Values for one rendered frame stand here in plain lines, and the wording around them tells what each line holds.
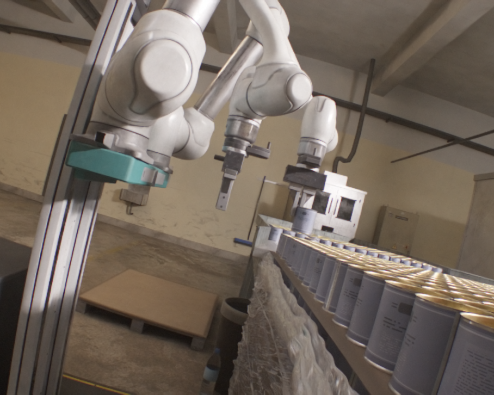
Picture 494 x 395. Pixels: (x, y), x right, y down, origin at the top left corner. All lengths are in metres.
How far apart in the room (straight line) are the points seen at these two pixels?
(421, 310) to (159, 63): 0.54
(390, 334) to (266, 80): 0.65
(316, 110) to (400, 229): 7.17
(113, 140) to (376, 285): 0.65
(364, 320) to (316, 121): 0.84
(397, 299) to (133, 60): 0.54
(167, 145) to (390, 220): 7.11
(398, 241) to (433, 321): 7.97
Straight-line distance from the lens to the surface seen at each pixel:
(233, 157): 0.94
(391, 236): 8.19
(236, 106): 0.99
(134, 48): 0.68
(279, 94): 0.83
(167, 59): 0.67
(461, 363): 0.25
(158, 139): 1.33
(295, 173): 1.16
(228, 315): 2.37
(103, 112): 0.90
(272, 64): 0.88
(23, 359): 1.22
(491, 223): 4.86
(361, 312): 0.43
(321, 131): 1.17
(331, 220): 6.67
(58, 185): 1.06
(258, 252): 1.54
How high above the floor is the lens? 1.24
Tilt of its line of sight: 2 degrees up
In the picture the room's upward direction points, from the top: 15 degrees clockwise
